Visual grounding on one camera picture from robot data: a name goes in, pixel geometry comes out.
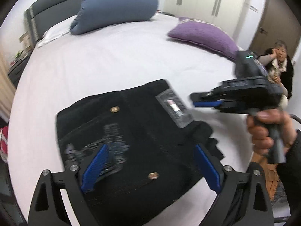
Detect brown door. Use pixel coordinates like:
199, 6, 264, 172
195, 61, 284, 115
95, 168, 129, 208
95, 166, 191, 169
249, 0, 300, 58

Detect grey nightstand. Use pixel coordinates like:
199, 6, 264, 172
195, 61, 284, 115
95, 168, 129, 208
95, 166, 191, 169
8, 54, 30, 88

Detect operator right hand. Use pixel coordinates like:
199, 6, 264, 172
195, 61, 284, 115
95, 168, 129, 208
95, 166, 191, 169
246, 109, 298, 157

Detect pink white stool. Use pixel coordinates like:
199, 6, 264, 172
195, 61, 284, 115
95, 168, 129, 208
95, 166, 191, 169
0, 126, 8, 163

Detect dark grey headboard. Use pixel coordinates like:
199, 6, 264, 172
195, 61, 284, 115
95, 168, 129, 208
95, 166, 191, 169
24, 0, 81, 43

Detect black denim pants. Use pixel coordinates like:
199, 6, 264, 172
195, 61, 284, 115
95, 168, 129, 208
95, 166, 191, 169
56, 80, 223, 225

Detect purple cushion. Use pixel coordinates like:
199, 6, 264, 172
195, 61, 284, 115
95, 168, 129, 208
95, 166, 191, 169
168, 17, 239, 61

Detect white wardrobe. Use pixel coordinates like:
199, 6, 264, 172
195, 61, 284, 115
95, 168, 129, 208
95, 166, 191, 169
163, 0, 266, 50

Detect seated woman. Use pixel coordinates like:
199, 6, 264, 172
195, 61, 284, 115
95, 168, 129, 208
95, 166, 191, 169
258, 40, 294, 100

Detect blue bolster pillow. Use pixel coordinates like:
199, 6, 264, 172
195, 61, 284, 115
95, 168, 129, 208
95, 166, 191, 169
70, 0, 159, 35

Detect white pillow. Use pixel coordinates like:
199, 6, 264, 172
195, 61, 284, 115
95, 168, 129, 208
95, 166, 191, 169
37, 15, 77, 48

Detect beige curtain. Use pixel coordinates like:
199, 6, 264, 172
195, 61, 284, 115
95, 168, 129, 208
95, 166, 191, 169
0, 55, 16, 119

